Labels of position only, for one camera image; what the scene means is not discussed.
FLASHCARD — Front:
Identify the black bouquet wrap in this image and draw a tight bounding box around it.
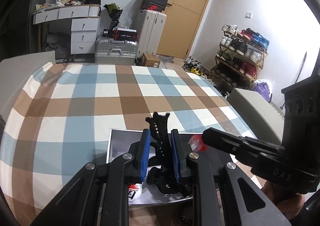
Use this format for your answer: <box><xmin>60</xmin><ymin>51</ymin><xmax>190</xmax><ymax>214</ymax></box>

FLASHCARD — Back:
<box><xmin>104</xmin><ymin>3</ymin><xmax>123</xmax><ymax>30</ymax></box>

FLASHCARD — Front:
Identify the silver aluminium suitcase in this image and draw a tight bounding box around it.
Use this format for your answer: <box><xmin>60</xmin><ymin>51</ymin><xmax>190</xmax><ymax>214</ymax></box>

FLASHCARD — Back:
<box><xmin>94</xmin><ymin>37</ymin><xmax>138</xmax><ymax>65</ymax></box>

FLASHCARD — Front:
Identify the white upright suitcase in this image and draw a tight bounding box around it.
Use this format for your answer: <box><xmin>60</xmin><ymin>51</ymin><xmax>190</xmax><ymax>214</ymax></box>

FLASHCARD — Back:
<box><xmin>135</xmin><ymin>10</ymin><xmax>167</xmax><ymax>56</ymax></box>

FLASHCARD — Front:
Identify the plaid checkered bedsheet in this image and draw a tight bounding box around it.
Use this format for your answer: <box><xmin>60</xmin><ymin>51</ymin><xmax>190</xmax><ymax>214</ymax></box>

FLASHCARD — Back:
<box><xmin>1</xmin><ymin>63</ymin><xmax>254</xmax><ymax>225</ymax></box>

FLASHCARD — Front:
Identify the white dressing desk with drawers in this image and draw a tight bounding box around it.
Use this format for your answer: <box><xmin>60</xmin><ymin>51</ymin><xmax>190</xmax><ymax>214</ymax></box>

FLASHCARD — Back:
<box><xmin>33</xmin><ymin>4</ymin><xmax>101</xmax><ymax>55</ymax></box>

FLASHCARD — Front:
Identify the wooden door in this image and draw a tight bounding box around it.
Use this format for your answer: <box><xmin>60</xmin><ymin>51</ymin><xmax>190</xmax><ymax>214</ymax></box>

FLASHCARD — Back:
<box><xmin>157</xmin><ymin>0</ymin><xmax>208</xmax><ymax>58</ymax></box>

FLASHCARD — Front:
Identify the person's right hand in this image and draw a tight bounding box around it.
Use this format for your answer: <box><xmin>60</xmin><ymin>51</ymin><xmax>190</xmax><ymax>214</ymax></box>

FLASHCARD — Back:
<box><xmin>261</xmin><ymin>181</ymin><xmax>305</xmax><ymax>217</ymax></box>

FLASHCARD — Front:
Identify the wooden shoe rack with shoes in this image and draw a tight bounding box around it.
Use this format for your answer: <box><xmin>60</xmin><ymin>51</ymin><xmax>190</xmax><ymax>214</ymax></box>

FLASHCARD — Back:
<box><xmin>210</xmin><ymin>24</ymin><xmax>270</xmax><ymax>90</ymax></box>

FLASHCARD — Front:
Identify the brown cardboard box on floor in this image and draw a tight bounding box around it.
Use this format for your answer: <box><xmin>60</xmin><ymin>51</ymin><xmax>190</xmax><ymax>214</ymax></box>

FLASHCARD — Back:
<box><xmin>142</xmin><ymin>53</ymin><xmax>161</xmax><ymax>68</ymax></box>

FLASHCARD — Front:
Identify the round white printed badge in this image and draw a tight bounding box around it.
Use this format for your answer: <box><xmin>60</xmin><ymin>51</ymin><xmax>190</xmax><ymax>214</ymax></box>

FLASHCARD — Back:
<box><xmin>128</xmin><ymin>184</ymin><xmax>142</xmax><ymax>203</ymax></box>

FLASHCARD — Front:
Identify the black hair claw clip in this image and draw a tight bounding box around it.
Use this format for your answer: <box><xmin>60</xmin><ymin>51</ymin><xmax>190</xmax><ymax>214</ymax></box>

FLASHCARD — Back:
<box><xmin>146</xmin><ymin>156</ymin><xmax>193</xmax><ymax>197</ymax></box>

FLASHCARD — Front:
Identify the grey left bedside cabinet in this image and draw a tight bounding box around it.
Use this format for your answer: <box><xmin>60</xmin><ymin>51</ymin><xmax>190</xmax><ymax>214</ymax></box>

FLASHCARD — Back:
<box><xmin>1</xmin><ymin>51</ymin><xmax>55</xmax><ymax>97</ymax></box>

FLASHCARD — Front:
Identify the black red box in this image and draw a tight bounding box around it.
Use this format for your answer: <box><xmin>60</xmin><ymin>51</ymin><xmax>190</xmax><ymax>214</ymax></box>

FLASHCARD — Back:
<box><xmin>113</xmin><ymin>28</ymin><xmax>138</xmax><ymax>42</ymax></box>

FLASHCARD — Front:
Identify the long black toothed hair clip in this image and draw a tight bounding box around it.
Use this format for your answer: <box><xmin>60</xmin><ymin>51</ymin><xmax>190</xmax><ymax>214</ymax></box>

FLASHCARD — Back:
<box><xmin>145</xmin><ymin>112</ymin><xmax>173</xmax><ymax>170</ymax></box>

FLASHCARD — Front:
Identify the grey cardboard box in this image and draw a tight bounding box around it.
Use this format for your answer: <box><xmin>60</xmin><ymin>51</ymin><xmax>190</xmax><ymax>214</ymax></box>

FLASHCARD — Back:
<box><xmin>106</xmin><ymin>127</ymin><xmax>238</xmax><ymax>208</ymax></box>

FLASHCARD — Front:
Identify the purple bag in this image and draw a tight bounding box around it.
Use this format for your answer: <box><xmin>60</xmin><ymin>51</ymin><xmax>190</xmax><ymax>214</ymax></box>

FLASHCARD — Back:
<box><xmin>252</xmin><ymin>81</ymin><xmax>271</xmax><ymax>102</ymax></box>

